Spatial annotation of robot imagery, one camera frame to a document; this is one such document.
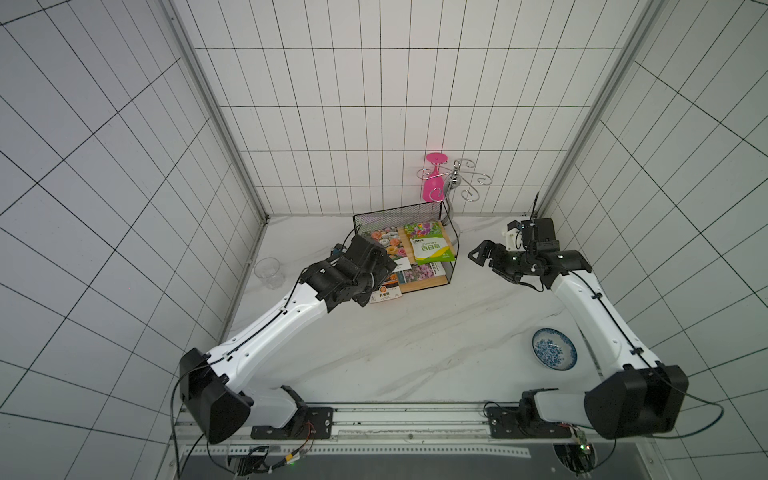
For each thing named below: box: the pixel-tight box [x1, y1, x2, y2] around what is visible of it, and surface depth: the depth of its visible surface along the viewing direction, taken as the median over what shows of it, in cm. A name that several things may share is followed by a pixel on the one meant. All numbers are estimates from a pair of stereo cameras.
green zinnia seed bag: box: [404, 220, 455, 265], surface depth 91 cm
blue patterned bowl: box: [531, 327, 578, 371], surface depth 85 cm
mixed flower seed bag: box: [362, 226, 412, 273], surface depth 92 cm
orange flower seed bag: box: [369, 273, 403, 304], surface depth 97 cm
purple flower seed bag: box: [404, 261, 447, 284], surface depth 102 cm
